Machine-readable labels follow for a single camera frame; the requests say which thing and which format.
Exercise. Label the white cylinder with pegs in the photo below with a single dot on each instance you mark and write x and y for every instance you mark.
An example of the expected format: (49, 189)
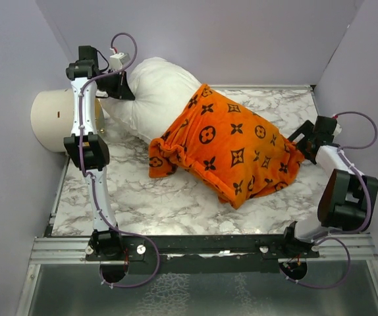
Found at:
(52, 118)

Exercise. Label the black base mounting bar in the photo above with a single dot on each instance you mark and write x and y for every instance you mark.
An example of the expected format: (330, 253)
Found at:
(198, 254)

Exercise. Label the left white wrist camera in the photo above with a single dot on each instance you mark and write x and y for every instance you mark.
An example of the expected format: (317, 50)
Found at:
(118, 59)

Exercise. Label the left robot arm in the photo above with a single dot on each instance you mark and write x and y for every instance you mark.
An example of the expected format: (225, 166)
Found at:
(87, 149)

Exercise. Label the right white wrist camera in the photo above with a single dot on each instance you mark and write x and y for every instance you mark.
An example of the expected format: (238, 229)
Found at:
(338, 128)

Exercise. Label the white pillow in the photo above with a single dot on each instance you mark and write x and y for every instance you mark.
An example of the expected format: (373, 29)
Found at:
(161, 89)

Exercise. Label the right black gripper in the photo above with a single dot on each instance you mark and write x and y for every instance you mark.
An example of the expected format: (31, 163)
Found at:
(303, 130)

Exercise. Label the orange patterned pillowcase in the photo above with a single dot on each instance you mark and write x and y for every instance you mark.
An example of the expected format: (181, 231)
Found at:
(235, 152)

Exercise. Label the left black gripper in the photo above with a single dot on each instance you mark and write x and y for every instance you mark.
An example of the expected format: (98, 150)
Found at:
(122, 89)

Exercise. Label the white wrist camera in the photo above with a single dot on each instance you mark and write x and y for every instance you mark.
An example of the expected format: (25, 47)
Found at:
(118, 59)
(338, 128)

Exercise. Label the aluminium rail frame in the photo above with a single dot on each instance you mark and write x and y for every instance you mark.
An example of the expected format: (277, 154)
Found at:
(72, 250)

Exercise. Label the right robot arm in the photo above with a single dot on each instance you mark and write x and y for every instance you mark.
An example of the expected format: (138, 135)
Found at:
(348, 201)

